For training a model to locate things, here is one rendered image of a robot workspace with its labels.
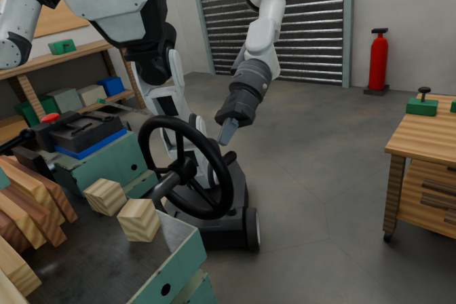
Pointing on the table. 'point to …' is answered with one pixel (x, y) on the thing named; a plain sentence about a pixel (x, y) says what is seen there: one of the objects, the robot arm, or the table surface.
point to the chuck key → (75, 127)
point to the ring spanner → (97, 116)
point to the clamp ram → (36, 162)
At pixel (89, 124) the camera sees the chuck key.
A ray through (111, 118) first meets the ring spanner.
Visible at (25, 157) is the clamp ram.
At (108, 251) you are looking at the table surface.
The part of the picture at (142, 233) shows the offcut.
